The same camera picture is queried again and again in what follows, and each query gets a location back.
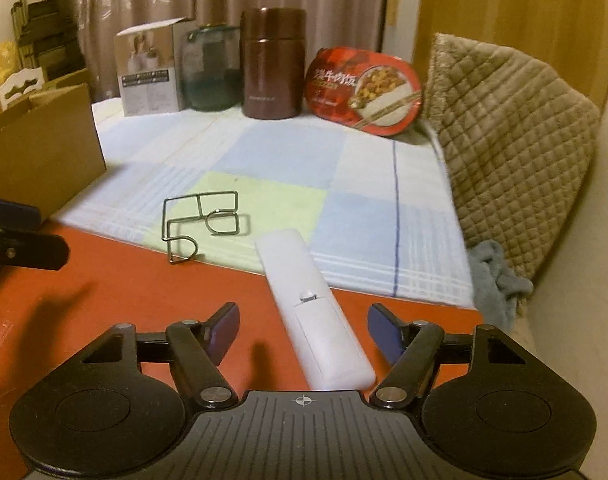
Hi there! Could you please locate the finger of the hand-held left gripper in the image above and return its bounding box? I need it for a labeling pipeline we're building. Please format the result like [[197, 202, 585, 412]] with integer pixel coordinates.
[[0, 195, 68, 272]]

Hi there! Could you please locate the green glass jar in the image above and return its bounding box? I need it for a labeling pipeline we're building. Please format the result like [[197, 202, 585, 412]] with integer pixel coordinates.
[[182, 23, 243, 112]]

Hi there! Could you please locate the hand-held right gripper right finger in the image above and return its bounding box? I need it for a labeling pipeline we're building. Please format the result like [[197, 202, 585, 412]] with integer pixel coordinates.
[[367, 302, 528, 409]]

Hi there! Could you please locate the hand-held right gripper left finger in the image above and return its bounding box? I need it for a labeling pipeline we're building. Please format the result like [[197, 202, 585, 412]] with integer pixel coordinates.
[[81, 301, 241, 409]]

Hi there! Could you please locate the wooden door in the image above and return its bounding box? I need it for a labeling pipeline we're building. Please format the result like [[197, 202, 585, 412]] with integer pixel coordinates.
[[411, 0, 608, 112]]

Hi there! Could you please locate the beige quilted blanket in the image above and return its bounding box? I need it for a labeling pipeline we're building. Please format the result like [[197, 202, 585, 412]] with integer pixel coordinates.
[[424, 33, 603, 282]]

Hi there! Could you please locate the red instant meal bowl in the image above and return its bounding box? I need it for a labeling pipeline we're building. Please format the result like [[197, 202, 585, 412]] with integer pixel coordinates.
[[306, 46, 424, 137]]

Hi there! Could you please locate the white product box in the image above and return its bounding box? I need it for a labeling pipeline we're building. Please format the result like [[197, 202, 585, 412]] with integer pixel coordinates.
[[114, 18, 198, 118]]

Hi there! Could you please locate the cardboard box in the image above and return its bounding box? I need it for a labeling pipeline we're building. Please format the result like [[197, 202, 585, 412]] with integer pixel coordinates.
[[0, 82, 108, 227]]

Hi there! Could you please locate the bent metal wire rack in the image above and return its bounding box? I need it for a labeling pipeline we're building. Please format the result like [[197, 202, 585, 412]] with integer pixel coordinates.
[[162, 191, 252, 265]]

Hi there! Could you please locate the pastel checkered cloth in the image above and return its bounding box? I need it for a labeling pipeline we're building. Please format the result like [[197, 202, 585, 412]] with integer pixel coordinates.
[[50, 97, 478, 309]]

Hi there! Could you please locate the brown thermos flask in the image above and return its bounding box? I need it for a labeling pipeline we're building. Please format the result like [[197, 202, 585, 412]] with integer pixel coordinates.
[[240, 7, 307, 121]]

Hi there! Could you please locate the grey fleece cloth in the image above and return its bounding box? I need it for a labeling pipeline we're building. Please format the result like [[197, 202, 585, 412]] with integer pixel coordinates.
[[465, 240, 535, 332]]

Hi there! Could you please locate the white remote control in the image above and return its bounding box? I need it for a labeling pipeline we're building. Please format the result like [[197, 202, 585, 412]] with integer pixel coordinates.
[[254, 228, 377, 391]]

